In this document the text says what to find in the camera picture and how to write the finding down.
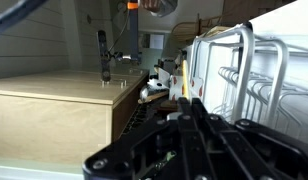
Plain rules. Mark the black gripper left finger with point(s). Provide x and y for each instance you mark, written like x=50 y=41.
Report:
x=154 y=146

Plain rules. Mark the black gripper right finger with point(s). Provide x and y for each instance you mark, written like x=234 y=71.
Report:
x=254 y=146

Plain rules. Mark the colourful painted ceramic plate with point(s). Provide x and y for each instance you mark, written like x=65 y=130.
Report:
x=185 y=80

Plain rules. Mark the metal dish rack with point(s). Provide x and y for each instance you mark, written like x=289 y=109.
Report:
x=244 y=66

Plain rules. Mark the wooden robot platform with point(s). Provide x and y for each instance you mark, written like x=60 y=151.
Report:
x=54 y=116

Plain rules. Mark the black tripod with orange clamp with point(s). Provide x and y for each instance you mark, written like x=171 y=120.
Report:
x=134 y=33

